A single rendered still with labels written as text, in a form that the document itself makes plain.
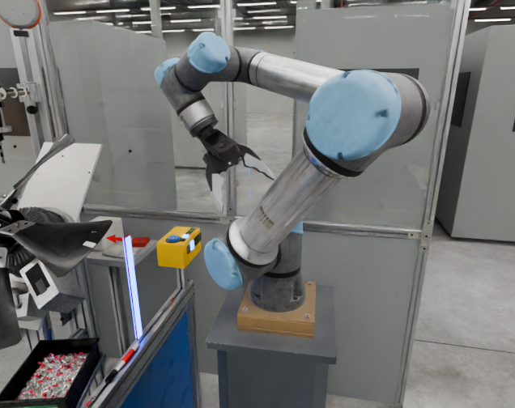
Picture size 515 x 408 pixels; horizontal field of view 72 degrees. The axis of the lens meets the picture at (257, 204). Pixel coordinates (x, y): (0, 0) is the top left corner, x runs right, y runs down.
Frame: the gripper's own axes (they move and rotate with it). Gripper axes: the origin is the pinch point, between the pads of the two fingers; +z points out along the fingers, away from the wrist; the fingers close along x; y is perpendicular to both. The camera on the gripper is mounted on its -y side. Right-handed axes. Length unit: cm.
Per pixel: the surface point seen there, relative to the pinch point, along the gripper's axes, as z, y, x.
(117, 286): 9, 103, 57
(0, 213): -32, 36, 57
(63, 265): -10, 21, 47
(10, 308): -8, 32, 67
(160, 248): 2, 45, 26
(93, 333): 20, 88, 73
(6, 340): -1, 27, 71
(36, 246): -18, 26, 51
